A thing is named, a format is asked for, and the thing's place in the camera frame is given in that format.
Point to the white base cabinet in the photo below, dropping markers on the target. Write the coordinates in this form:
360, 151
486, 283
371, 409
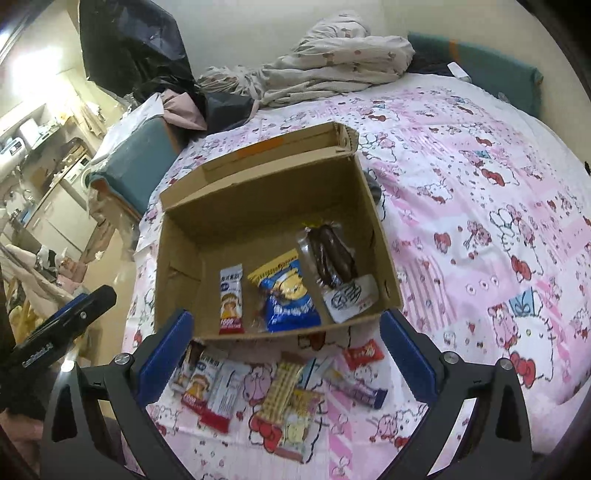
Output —
60, 221

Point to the dark grey object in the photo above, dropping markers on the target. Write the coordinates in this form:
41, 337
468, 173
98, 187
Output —
376, 189

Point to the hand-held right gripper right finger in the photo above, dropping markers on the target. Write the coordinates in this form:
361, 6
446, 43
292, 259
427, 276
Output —
408, 360

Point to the white red rice cracker packet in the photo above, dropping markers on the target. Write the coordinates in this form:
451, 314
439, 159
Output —
231, 304
201, 385
224, 392

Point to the clear chocolate bread packet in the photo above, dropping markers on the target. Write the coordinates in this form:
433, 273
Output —
330, 254

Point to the small red candy packet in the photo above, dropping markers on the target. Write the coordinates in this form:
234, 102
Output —
364, 355

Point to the small white object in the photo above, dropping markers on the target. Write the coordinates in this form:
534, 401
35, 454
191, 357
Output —
458, 72

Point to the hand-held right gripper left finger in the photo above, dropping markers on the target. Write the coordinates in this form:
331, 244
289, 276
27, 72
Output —
161, 355

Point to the clear wafer biscuit packet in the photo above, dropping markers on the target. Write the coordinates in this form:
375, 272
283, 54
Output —
277, 392

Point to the blue yellow bear snack packet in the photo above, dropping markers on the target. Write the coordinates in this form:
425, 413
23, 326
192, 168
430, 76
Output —
291, 300

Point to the white paper roll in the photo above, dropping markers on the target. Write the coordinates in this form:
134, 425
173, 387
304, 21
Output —
27, 131

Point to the brown cardboard box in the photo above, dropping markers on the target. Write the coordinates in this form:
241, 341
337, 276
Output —
258, 221

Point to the white sheet on footboard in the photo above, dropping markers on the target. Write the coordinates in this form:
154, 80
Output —
134, 124

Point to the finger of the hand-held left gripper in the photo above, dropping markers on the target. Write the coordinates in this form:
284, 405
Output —
64, 311
94, 302

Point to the crumpled grey printed quilt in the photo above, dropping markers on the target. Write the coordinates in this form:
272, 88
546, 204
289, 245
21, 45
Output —
332, 60

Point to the hanging pale clothes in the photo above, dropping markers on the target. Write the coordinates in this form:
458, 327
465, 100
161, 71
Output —
27, 277

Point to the pink cartoon printed bedsheet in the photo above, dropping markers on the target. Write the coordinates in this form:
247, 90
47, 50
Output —
485, 184

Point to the clear plastic bag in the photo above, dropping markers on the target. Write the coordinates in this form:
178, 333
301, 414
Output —
113, 230

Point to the dark garment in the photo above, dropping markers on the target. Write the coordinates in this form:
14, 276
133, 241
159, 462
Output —
431, 64

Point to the dark crumpled bag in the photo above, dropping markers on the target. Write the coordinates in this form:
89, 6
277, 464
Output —
226, 108

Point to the pink cloth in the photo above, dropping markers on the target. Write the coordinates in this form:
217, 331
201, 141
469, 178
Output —
182, 110

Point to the white washing machine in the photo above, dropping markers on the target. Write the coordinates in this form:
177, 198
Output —
76, 170

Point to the teal bed headboard cushion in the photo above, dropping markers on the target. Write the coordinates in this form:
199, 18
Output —
489, 64

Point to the white water heater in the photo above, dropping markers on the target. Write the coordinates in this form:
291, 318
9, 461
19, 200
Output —
11, 147

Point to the white brown snack packet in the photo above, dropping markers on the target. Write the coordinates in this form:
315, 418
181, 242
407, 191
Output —
184, 369

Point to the large black plastic bag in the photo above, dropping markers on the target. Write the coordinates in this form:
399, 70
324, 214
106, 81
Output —
134, 46

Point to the white blue snack packet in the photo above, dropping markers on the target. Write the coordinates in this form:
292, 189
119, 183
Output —
314, 369

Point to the blue white striped packet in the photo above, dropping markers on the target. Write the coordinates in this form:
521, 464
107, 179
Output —
358, 392

